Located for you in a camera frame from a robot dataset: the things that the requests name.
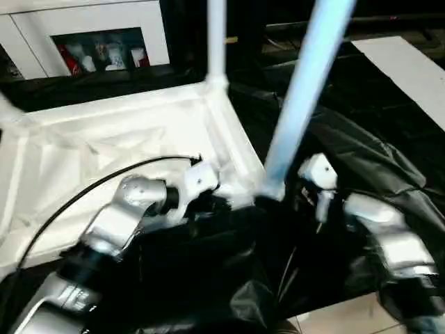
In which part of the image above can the white plastic table top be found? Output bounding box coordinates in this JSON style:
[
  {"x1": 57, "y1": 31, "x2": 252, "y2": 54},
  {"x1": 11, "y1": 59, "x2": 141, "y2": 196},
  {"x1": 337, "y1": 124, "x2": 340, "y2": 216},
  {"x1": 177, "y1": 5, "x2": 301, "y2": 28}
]
[{"x1": 0, "y1": 81, "x2": 269, "y2": 271}]

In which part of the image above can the black work mat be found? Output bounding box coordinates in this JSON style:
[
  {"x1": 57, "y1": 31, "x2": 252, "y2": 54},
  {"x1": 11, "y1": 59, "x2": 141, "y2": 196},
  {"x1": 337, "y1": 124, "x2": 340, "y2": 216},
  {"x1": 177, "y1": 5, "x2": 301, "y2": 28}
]
[{"x1": 0, "y1": 48, "x2": 445, "y2": 334}]

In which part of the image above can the white flat board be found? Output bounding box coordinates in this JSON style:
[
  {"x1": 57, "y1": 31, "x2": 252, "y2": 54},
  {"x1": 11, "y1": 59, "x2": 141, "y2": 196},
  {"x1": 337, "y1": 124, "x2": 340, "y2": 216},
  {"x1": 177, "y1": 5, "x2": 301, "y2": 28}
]
[{"x1": 350, "y1": 35, "x2": 445, "y2": 132}]

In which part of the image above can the white blue patterned jar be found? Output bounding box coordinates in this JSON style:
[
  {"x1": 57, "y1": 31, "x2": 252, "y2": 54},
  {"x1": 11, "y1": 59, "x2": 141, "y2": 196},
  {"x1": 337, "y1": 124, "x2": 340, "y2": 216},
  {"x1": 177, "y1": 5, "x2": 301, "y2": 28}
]
[{"x1": 105, "y1": 42, "x2": 126, "y2": 71}]

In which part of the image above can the black cabinet with gold label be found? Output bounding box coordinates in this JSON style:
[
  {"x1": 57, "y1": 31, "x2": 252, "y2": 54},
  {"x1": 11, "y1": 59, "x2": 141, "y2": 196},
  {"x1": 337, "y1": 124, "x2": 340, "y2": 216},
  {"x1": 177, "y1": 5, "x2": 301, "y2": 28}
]
[{"x1": 170, "y1": 0, "x2": 445, "y2": 39}]

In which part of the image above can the red bottle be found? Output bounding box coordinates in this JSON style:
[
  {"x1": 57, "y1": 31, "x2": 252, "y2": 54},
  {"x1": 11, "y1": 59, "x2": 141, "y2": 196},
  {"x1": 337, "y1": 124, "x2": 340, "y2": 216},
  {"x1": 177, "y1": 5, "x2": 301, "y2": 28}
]
[{"x1": 56, "y1": 44, "x2": 83, "y2": 77}]

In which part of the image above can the white display cabinet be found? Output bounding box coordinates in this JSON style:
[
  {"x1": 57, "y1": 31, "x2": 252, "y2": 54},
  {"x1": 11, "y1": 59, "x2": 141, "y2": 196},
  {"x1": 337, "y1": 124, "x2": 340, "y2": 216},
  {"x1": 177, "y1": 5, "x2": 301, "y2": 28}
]
[{"x1": 0, "y1": 0, "x2": 172, "y2": 80}]

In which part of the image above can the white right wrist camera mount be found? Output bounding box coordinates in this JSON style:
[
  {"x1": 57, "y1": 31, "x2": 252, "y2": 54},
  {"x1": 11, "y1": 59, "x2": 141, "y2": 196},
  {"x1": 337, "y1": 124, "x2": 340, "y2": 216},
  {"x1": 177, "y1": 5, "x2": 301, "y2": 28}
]
[{"x1": 298, "y1": 152, "x2": 339, "y2": 224}]

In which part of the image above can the black left wrist camera cable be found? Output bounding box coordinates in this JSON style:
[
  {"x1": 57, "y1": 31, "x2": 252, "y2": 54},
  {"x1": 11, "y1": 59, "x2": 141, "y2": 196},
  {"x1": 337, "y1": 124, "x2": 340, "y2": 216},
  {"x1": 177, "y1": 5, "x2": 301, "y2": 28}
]
[{"x1": 13, "y1": 154, "x2": 204, "y2": 271}]

